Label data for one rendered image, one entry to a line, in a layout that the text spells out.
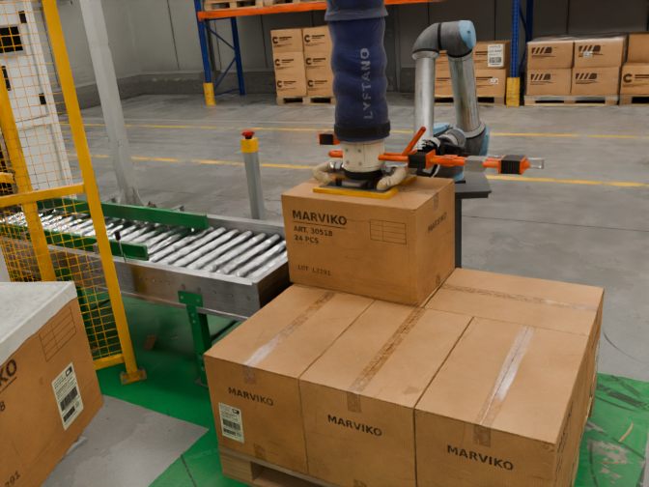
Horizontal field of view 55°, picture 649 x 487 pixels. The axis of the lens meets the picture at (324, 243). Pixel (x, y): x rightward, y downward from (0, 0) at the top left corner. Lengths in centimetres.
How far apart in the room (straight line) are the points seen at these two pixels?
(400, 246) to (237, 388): 79
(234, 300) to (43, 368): 117
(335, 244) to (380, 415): 81
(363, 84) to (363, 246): 62
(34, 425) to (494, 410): 123
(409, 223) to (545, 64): 731
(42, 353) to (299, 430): 90
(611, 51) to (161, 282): 748
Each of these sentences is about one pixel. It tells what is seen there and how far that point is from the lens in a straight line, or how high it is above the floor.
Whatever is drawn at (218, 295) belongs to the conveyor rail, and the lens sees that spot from 278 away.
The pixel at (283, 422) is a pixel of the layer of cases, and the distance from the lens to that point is 224.
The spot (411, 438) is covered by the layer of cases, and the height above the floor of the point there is 43.
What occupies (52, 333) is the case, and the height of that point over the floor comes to 94.
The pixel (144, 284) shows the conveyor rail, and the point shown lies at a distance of 308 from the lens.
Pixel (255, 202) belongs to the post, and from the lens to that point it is 354.
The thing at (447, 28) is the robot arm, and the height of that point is 151.
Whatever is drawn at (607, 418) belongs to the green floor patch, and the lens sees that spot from 289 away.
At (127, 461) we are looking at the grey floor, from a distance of 281.
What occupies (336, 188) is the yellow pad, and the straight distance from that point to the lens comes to 253.
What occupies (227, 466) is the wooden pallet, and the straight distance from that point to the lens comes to 256.
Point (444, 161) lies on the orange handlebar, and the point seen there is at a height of 107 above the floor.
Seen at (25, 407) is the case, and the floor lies 83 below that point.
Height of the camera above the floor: 169
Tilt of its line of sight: 21 degrees down
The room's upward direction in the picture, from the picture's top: 5 degrees counter-clockwise
